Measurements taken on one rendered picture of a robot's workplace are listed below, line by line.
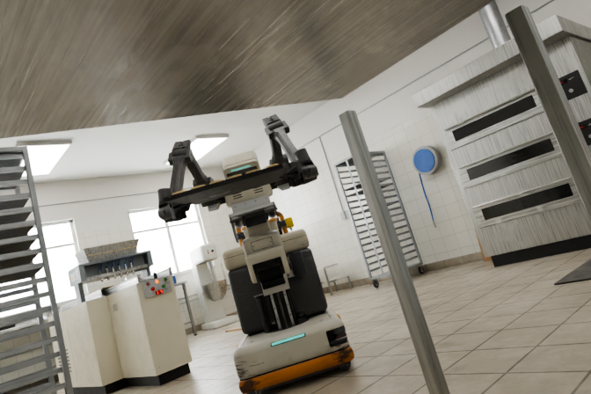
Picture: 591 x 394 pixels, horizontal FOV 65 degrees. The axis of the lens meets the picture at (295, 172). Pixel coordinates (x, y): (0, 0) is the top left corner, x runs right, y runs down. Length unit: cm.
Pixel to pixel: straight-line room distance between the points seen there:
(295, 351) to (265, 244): 59
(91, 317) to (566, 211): 445
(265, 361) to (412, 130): 479
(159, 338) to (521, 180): 365
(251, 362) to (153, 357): 171
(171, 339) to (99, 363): 79
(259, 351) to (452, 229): 445
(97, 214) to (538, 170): 665
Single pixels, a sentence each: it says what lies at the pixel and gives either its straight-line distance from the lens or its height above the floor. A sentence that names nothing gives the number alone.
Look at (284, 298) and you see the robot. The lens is 289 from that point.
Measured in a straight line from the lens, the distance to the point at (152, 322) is 424.
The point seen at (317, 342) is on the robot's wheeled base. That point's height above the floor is 19.
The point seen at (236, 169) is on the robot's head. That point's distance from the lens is 267.
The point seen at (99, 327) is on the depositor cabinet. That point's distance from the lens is 482.
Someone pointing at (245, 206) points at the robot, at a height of 100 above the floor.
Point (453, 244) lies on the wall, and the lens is 670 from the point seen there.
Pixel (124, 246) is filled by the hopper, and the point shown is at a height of 127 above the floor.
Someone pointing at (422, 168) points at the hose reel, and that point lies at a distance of 659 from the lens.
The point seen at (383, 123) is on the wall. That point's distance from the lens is 710.
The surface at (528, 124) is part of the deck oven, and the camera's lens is 503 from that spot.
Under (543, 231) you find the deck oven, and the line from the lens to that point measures 508.
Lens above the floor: 61
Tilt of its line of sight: 11 degrees up
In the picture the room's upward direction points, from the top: 17 degrees counter-clockwise
